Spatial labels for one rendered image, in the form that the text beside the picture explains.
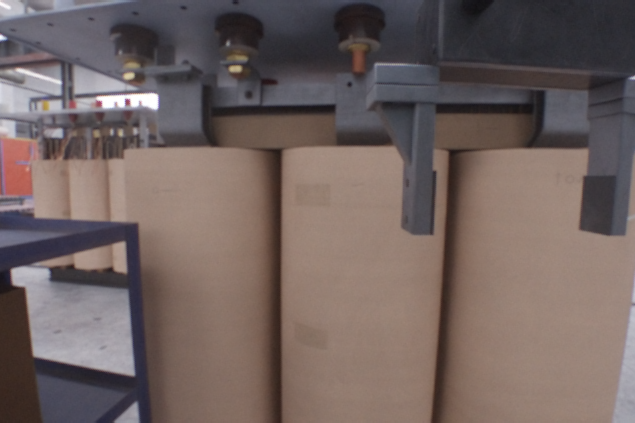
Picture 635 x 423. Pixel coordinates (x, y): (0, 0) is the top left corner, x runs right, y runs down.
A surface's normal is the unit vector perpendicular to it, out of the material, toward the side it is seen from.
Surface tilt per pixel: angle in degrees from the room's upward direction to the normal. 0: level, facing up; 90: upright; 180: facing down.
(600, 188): 90
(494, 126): 90
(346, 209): 90
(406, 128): 90
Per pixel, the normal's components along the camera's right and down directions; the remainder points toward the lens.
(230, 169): 0.38, 0.10
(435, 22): -1.00, -0.01
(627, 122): 0.02, 0.10
